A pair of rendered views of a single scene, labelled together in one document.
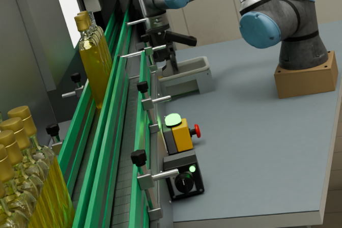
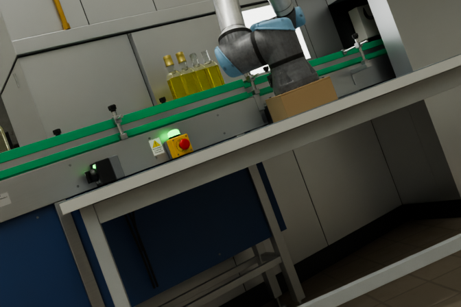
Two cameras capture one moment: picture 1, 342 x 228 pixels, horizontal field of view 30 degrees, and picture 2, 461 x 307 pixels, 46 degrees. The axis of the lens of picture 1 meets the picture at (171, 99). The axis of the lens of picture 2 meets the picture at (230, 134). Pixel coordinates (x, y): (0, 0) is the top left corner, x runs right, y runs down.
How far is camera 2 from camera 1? 2.02 m
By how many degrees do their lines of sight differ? 58
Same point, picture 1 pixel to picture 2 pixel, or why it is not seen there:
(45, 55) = (150, 85)
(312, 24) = (277, 51)
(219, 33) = not seen: outside the picture
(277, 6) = (232, 39)
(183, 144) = (173, 153)
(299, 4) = (260, 35)
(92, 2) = (361, 31)
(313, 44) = (282, 70)
